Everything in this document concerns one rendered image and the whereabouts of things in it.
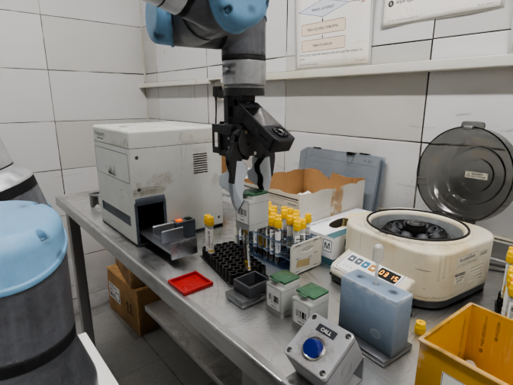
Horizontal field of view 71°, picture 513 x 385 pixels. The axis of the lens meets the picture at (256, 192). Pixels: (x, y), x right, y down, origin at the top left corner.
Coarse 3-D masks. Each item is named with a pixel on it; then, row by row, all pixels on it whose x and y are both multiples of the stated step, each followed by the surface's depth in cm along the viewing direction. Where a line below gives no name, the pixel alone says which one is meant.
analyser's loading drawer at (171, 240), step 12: (144, 228) 96; (156, 228) 89; (168, 228) 91; (180, 228) 88; (156, 240) 88; (168, 240) 86; (180, 240) 88; (192, 240) 84; (168, 252) 84; (180, 252) 83; (192, 252) 85
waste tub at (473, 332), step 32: (448, 320) 46; (480, 320) 49; (512, 320) 46; (448, 352) 40; (480, 352) 50; (512, 352) 46; (416, 384) 44; (448, 384) 40; (480, 384) 38; (512, 384) 47
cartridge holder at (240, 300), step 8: (256, 272) 73; (240, 280) 71; (248, 280) 72; (256, 280) 73; (264, 280) 69; (240, 288) 69; (248, 288) 67; (256, 288) 68; (264, 288) 69; (232, 296) 68; (240, 296) 68; (248, 296) 67; (256, 296) 68; (264, 296) 69; (240, 304) 66; (248, 304) 67
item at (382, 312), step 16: (352, 272) 59; (352, 288) 56; (368, 288) 54; (384, 288) 54; (400, 288) 54; (352, 304) 57; (368, 304) 54; (384, 304) 52; (400, 304) 51; (352, 320) 57; (368, 320) 55; (384, 320) 52; (400, 320) 52; (368, 336) 55; (384, 336) 53; (400, 336) 53; (368, 352) 54; (384, 352) 53; (400, 352) 54
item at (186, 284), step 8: (192, 272) 79; (168, 280) 75; (176, 280) 76; (184, 280) 76; (192, 280) 76; (200, 280) 76; (208, 280) 75; (176, 288) 72; (184, 288) 73; (192, 288) 73; (200, 288) 73
